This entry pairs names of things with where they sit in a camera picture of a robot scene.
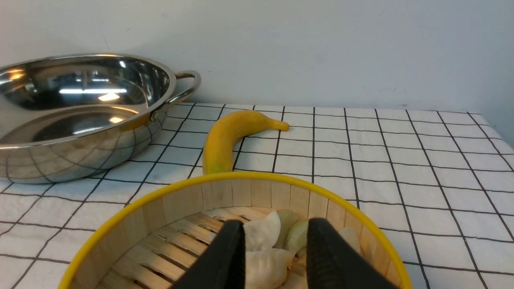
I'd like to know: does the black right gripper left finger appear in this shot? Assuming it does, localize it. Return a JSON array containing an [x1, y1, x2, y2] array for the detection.
[[171, 220, 246, 289]]

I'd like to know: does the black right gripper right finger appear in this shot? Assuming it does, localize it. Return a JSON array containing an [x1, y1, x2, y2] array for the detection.
[[306, 218, 396, 289]]

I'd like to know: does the yellow-rimmed bamboo steamer basket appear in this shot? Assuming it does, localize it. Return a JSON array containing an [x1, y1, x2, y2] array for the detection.
[[58, 172, 412, 289]]

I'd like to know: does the stainless steel pot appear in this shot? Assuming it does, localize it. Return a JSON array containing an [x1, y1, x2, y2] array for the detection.
[[0, 53, 202, 183]]

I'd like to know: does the white dumpling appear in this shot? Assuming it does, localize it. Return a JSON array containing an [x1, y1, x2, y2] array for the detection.
[[243, 212, 281, 251], [245, 248, 294, 289]]

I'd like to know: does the pale green dumpling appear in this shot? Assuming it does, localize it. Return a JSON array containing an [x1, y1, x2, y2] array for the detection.
[[273, 209, 309, 254]]

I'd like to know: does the yellow banana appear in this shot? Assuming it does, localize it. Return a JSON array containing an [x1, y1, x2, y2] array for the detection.
[[202, 110, 290, 175]]

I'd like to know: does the white checkered tablecloth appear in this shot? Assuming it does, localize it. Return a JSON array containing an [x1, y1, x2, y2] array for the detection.
[[1, 104, 514, 289]]

